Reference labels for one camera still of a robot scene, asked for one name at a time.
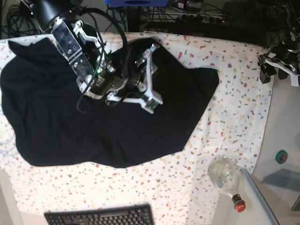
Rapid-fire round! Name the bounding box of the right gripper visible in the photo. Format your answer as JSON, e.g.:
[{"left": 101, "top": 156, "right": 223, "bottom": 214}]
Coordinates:
[{"left": 84, "top": 43, "right": 163, "bottom": 105}]

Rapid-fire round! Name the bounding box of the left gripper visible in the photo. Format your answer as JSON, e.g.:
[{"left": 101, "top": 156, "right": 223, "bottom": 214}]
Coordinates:
[{"left": 258, "top": 43, "right": 300, "bottom": 83}]

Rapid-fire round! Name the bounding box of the black t-shirt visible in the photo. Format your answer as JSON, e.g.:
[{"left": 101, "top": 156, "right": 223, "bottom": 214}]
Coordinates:
[{"left": 0, "top": 38, "right": 219, "bottom": 168}]

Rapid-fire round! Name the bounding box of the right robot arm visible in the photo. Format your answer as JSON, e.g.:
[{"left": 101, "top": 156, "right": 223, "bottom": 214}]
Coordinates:
[{"left": 24, "top": 0, "right": 163, "bottom": 112}]

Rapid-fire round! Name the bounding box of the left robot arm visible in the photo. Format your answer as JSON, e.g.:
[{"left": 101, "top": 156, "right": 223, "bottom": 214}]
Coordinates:
[{"left": 258, "top": 0, "right": 300, "bottom": 87}]

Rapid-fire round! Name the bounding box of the blue box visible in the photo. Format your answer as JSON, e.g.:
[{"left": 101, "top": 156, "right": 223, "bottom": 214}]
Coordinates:
[{"left": 104, "top": 0, "right": 176, "bottom": 7}]

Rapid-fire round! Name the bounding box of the green tape roll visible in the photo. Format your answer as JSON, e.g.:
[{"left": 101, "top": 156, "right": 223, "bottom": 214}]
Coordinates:
[{"left": 275, "top": 150, "right": 288, "bottom": 164}]

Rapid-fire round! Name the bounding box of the clear bottle with orange cap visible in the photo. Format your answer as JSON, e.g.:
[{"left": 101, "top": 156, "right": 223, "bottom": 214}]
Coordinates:
[{"left": 208, "top": 156, "right": 246, "bottom": 212}]

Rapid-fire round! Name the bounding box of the terrazzo patterned tablecloth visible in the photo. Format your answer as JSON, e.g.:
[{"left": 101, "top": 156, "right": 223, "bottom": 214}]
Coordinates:
[{"left": 0, "top": 32, "right": 273, "bottom": 225}]

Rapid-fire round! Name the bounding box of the silver metal bar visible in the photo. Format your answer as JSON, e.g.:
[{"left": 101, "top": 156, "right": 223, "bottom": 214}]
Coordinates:
[{"left": 240, "top": 168, "right": 279, "bottom": 225}]

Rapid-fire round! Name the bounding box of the black computer keyboard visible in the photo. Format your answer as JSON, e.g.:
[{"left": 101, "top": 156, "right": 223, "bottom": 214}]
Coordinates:
[{"left": 44, "top": 204, "right": 155, "bottom": 225}]

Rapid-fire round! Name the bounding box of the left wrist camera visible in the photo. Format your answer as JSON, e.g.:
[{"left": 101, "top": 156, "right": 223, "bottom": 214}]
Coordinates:
[{"left": 290, "top": 75, "right": 300, "bottom": 87}]

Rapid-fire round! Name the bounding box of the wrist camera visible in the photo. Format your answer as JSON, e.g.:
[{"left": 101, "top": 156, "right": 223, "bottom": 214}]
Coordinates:
[
  {"left": 290, "top": 75, "right": 300, "bottom": 87},
  {"left": 142, "top": 95, "right": 164, "bottom": 114}
]

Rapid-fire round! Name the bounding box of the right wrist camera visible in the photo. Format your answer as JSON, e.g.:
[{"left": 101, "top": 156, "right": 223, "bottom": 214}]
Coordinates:
[{"left": 142, "top": 95, "right": 164, "bottom": 114}]

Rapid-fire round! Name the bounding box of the white coiled cable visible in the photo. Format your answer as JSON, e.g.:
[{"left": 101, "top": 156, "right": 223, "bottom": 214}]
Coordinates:
[{"left": 0, "top": 110, "right": 17, "bottom": 156}]

